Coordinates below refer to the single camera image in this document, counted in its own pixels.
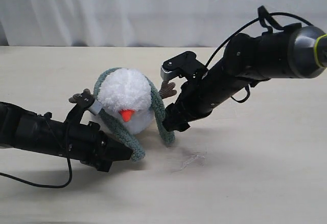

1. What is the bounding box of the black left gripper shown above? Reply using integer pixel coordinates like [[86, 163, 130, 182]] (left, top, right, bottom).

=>
[[67, 122, 133, 172]]

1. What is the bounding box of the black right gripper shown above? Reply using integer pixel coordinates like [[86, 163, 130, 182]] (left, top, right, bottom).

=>
[[162, 73, 245, 132]]

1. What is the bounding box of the green knitted scarf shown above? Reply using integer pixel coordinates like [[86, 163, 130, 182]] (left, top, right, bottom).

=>
[[93, 68, 176, 164]]

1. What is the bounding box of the white fluffy snowman toy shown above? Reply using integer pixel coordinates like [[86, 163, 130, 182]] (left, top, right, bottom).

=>
[[67, 68, 177, 136]]

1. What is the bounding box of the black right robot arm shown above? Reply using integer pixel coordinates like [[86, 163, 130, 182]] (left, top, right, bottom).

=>
[[160, 25, 326, 132]]

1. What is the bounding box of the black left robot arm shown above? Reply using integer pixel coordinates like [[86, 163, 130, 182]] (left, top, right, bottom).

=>
[[1, 102, 133, 172]]

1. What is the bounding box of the clear tape piece near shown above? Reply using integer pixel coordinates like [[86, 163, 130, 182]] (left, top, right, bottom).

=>
[[166, 147, 207, 174]]

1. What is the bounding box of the white backdrop curtain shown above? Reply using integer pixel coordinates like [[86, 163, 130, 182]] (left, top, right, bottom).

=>
[[1, 0, 326, 47]]

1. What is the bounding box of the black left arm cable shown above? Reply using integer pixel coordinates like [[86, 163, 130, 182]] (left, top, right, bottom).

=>
[[0, 116, 73, 189]]

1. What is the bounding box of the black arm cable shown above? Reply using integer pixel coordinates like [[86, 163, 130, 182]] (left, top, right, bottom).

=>
[[205, 5, 314, 104], [0, 116, 73, 189]]

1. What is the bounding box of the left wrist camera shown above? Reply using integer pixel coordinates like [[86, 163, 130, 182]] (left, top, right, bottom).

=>
[[64, 89, 103, 124]]

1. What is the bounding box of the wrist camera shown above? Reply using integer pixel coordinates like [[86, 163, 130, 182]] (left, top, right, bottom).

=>
[[64, 89, 103, 124], [160, 51, 208, 81]]

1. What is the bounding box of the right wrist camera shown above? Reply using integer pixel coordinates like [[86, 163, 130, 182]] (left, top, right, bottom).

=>
[[160, 51, 208, 81]]

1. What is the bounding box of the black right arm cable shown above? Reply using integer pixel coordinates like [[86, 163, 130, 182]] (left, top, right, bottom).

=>
[[205, 5, 314, 104]]

